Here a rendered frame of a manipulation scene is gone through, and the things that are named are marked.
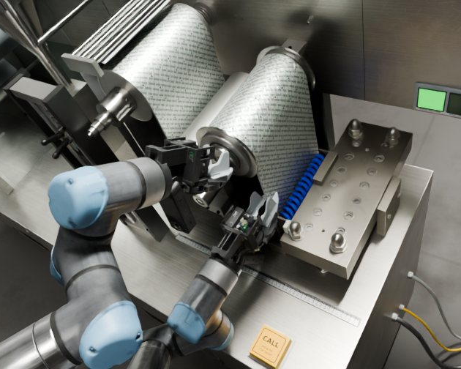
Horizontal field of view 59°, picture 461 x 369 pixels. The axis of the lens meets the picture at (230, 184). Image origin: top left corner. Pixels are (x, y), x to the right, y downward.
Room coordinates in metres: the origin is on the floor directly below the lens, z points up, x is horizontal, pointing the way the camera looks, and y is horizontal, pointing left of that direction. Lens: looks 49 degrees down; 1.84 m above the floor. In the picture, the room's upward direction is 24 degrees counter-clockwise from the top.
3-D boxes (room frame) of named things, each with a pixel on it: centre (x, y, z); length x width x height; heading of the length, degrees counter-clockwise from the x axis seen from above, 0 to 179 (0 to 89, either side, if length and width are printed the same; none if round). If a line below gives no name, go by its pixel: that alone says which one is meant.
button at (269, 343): (0.32, 0.07, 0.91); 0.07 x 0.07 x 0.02; 38
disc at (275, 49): (0.75, -0.22, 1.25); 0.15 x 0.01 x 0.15; 38
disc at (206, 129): (0.59, -0.02, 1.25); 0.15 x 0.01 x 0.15; 38
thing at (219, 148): (0.58, -0.01, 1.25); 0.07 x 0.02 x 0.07; 38
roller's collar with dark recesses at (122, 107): (0.77, 0.16, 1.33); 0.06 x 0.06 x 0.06; 38
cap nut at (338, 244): (0.42, -0.16, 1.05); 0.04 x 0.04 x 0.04
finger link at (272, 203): (0.53, -0.06, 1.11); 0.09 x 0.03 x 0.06; 127
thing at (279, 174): (0.62, -0.15, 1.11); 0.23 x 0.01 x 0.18; 128
